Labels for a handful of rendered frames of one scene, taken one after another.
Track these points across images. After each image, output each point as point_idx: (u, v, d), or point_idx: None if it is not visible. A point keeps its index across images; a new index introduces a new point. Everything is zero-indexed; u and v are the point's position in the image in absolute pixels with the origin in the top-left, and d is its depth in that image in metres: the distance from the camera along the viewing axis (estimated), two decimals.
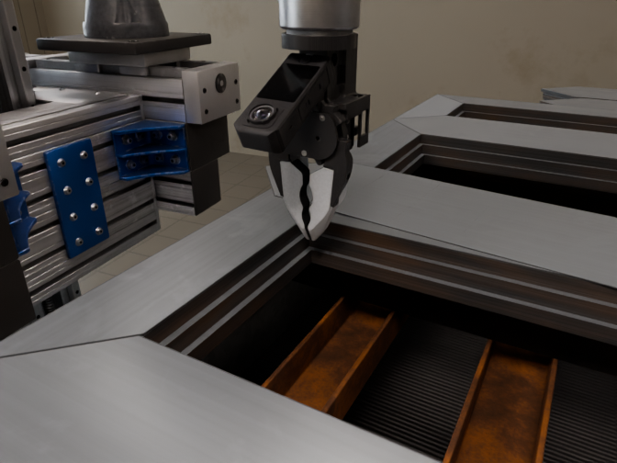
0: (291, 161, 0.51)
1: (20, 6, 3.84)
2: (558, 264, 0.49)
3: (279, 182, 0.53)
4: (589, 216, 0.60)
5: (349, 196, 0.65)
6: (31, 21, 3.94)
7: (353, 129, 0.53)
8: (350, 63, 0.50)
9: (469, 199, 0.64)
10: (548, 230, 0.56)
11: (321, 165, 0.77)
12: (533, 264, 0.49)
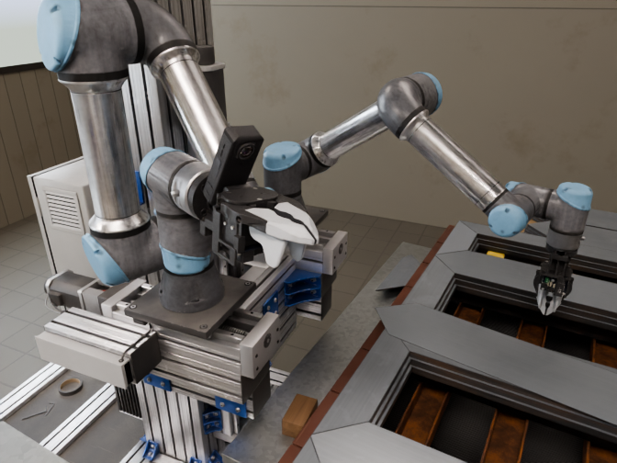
0: (252, 210, 0.58)
1: None
2: (525, 384, 1.15)
3: (255, 216, 0.55)
4: (544, 351, 1.25)
5: (426, 334, 1.31)
6: None
7: None
8: None
9: (486, 338, 1.30)
10: (523, 361, 1.22)
11: (405, 307, 1.43)
12: (515, 384, 1.15)
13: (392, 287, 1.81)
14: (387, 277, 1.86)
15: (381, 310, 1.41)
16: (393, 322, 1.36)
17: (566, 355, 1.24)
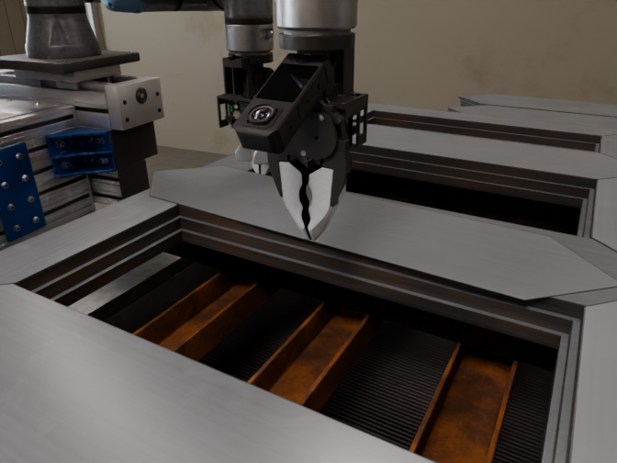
0: (290, 161, 0.51)
1: (7, 13, 4.01)
2: (345, 243, 0.64)
3: (278, 182, 0.53)
4: (396, 207, 0.75)
5: (211, 195, 0.80)
6: (18, 27, 4.11)
7: (351, 128, 0.53)
8: (347, 62, 0.50)
9: None
10: (355, 218, 0.72)
11: (201, 170, 0.91)
12: (327, 244, 0.64)
13: None
14: None
15: (161, 174, 0.89)
16: (168, 184, 0.84)
17: (429, 210, 0.74)
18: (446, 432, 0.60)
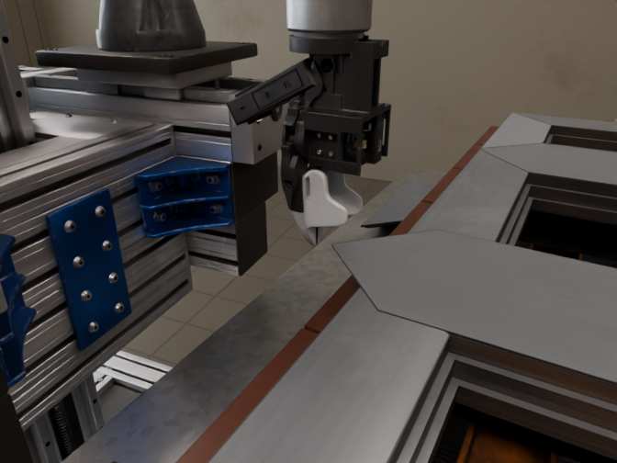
0: None
1: (19, 7, 3.63)
2: None
3: None
4: None
5: (492, 305, 0.42)
6: (30, 22, 3.73)
7: (345, 151, 0.45)
8: (353, 75, 0.43)
9: None
10: None
11: (411, 240, 0.53)
12: None
13: (393, 223, 0.94)
14: (383, 207, 1.00)
15: (350, 251, 0.51)
16: (387, 277, 0.46)
17: None
18: None
